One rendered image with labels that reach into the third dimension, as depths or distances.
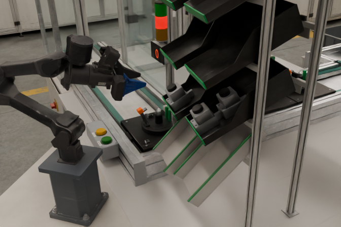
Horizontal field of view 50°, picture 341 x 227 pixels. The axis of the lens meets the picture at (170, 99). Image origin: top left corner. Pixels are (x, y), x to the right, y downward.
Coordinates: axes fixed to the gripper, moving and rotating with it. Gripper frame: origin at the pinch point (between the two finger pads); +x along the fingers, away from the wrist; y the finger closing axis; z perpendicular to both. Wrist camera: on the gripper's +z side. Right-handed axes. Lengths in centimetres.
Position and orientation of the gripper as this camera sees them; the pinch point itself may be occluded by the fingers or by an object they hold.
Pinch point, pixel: (131, 78)
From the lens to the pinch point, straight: 103.8
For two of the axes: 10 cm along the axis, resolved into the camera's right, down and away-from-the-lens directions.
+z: 2.2, -8.9, -3.9
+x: 9.3, 0.7, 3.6
